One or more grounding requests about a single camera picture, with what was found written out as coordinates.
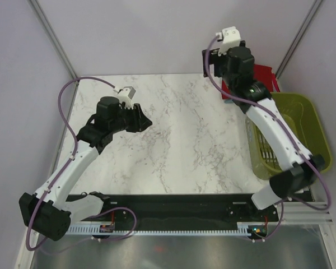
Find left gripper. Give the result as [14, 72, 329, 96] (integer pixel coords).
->
[109, 103, 152, 134]

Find red t-shirt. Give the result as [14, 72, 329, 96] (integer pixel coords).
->
[220, 64, 273, 100]

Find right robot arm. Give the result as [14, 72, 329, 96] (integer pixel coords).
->
[202, 38, 324, 221]

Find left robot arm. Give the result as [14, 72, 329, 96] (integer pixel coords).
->
[19, 96, 152, 241]

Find olive green plastic basket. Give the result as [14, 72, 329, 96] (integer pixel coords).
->
[245, 92, 333, 180]

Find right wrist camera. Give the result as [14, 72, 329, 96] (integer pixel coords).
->
[216, 26, 241, 56]

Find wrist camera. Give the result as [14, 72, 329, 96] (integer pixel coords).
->
[216, 26, 241, 56]
[113, 86, 136, 107]

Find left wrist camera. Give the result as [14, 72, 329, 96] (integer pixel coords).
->
[113, 86, 136, 107]

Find right aluminium frame post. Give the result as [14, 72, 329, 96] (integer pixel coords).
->
[275, 0, 325, 78]

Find aluminium frame post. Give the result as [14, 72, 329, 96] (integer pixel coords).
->
[275, 0, 325, 78]
[27, 0, 78, 78]

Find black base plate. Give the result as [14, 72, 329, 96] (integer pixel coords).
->
[67, 193, 279, 232]

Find white slotted cable duct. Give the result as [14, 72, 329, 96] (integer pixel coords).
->
[66, 222, 266, 236]

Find left aluminium frame post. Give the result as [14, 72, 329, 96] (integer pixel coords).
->
[27, 0, 78, 78]

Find aluminium rail profile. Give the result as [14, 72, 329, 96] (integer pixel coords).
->
[281, 202, 333, 225]

